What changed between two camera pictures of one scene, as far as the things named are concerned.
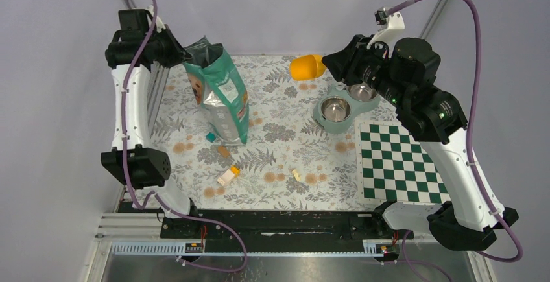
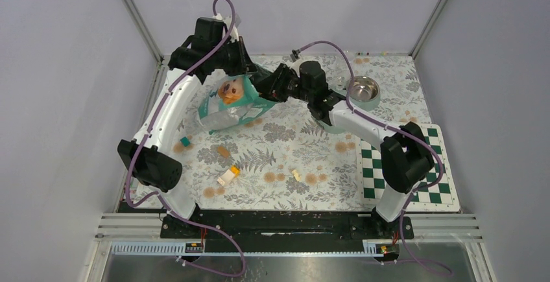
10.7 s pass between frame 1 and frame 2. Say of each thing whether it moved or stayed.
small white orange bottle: stayed
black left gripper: moved
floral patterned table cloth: stayed
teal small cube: moved
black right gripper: moved
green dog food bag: moved
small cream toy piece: stayed
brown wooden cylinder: stayed
